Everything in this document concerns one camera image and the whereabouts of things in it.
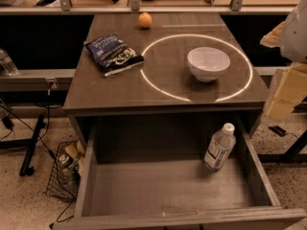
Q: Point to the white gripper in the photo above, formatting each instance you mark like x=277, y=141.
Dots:
x=295, y=37

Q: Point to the clear plastic water bottle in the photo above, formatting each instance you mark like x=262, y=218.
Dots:
x=221, y=145

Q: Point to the open grey top drawer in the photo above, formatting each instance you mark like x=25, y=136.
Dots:
x=146, y=172

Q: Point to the clear bottle at left edge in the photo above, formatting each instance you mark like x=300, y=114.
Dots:
x=7, y=63

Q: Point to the black power adapter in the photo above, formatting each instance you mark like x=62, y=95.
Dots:
x=278, y=130

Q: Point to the white bowl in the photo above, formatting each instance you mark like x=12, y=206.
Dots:
x=207, y=64

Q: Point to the grey wooden cabinet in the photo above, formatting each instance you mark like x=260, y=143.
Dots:
x=163, y=82

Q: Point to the orange fruit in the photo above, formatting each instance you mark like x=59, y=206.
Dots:
x=145, y=20

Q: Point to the blue chip bag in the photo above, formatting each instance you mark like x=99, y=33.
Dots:
x=112, y=54

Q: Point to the metal can in basket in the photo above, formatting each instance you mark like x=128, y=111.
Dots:
x=65, y=160

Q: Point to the black table leg stand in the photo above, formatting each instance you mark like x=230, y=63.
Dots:
x=29, y=144

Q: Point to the black wire basket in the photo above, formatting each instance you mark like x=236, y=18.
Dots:
x=64, y=182

